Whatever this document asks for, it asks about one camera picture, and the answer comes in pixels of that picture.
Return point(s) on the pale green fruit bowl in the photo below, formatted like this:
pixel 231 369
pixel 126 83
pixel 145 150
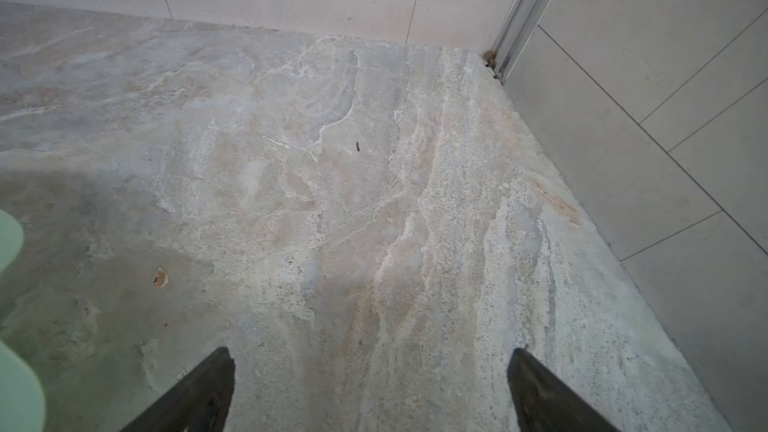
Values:
pixel 23 404

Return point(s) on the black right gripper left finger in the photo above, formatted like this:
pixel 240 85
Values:
pixel 200 401

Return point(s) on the aluminium corner post right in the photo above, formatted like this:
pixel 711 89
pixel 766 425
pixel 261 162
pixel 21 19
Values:
pixel 516 30

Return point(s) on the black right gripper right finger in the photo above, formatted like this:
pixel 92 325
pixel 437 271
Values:
pixel 544 403

